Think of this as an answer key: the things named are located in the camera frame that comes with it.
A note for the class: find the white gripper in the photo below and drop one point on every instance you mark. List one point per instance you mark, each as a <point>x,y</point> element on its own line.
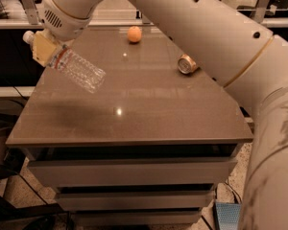
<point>61,24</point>

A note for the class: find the clear plastic water bottle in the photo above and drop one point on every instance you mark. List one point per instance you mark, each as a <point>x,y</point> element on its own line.
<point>75,67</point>

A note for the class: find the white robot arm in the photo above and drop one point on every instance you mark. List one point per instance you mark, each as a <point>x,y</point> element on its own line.
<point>247,60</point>

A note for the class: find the glass partition railing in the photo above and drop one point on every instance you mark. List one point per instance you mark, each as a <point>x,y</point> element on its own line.
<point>122,11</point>

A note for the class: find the orange fruit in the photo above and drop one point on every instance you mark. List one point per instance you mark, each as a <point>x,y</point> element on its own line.
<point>134,34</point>

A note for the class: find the gold soda can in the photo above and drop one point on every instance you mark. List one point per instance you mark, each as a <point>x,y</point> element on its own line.
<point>187,65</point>

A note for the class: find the grey drawer cabinet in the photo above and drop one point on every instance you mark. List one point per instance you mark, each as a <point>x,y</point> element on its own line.
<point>149,147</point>

